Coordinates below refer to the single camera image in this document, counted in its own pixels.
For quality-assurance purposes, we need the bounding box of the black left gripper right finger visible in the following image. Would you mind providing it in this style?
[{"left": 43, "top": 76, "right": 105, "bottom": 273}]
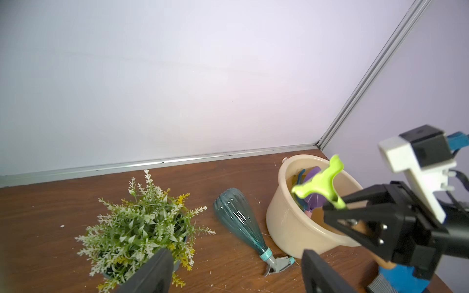
[{"left": 301, "top": 250, "right": 356, "bottom": 293}]

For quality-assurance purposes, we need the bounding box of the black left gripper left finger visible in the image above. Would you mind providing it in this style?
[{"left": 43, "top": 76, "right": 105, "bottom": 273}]
[{"left": 117, "top": 249, "right": 174, "bottom": 293}]

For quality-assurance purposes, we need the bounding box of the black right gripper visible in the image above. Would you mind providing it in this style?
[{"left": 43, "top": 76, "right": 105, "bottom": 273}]
[{"left": 323, "top": 181, "right": 469, "bottom": 280}]

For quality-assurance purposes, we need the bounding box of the green rake wooden handle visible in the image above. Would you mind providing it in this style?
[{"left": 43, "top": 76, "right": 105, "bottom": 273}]
[{"left": 291, "top": 154, "right": 398, "bottom": 270}]

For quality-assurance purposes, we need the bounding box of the purple trowel pink handle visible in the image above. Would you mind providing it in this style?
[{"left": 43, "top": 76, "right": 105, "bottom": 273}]
[{"left": 303, "top": 167, "right": 326, "bottom": 218}]

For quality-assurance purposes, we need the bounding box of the blue fork yellow handle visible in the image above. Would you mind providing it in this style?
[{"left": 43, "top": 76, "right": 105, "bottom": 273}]
[{"left": 291, "top": 169, "right": 309, "bottom": 212}]

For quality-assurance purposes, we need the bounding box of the cream plastic bucket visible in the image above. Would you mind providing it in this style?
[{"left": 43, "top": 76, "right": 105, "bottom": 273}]
[{"left": 266, "top": 155, "right": 360, "bottom": 258}]

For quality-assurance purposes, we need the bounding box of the blue grey gardening glove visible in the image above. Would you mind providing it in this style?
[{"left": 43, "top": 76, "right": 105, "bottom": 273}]
[{"left": 365, "top": 264, "right": 430, "bottom": 293}]

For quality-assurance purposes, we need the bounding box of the artificial green potted plant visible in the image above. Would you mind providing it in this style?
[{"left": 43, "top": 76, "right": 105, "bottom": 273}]
[{"left": 76, "top": 170, "right": 216, "bottom": 293}]

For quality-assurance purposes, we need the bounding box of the teal spray bottle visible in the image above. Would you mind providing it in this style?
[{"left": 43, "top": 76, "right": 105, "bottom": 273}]
[{"left": 213, "top": 188, "right": 295, "bottom": 277}]

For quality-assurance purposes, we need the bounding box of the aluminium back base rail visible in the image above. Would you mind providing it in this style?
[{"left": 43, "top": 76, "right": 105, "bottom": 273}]
[{"left": 1, "top": 143, "right": 317, "bottom": 188}]

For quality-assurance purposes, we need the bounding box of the aluminium right corner post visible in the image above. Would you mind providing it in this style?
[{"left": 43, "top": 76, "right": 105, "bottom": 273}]
[{"left": 315, "top": 0, "right": 432, "bottom": 151}]

